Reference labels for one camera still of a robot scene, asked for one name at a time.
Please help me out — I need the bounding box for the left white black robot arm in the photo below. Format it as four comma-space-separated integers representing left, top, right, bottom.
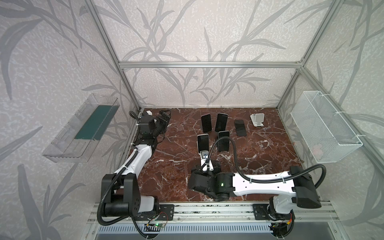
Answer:
97, 110, 171, 226

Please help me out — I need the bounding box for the white wire mesh basket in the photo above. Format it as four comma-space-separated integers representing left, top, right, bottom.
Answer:
291, 91, 363, 164

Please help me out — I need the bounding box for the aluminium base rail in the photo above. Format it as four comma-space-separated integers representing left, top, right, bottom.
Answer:
86, 201, 340, 224

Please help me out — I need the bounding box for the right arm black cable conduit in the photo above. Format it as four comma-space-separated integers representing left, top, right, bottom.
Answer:
203, 136, 327, 190

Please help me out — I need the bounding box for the black mounting plate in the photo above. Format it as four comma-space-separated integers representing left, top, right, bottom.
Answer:
252, 204, 296, 222
155, 204, 175, 221

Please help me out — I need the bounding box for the white framed phone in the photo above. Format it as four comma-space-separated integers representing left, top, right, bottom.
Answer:
197, 134, 210, 154

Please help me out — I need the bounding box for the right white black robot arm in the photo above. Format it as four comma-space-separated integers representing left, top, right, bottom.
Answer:
188, 165, 326, 220

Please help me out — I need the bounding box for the black phone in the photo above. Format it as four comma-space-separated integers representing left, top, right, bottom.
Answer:
234, 119, 247, 137
215, 113, 229, 133
201, 114, 212, 133
218, 131, 230, 152

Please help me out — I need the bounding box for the white phone stand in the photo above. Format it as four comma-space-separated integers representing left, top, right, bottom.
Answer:
250, 113, 265, 127

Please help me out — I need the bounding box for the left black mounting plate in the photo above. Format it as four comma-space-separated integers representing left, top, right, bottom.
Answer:
155, 204, 175, 221

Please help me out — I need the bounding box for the green circuit board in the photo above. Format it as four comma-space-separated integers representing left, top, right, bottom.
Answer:
146, 222, 167, 231

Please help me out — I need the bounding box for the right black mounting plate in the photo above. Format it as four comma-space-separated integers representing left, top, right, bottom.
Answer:
252, 204, 296, 222

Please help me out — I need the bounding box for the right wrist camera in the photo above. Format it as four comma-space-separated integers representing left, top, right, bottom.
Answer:
200, 151, 214, 173

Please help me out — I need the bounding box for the clear plastic wall bin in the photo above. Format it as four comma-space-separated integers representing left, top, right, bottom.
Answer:
42, 94, 120, 163

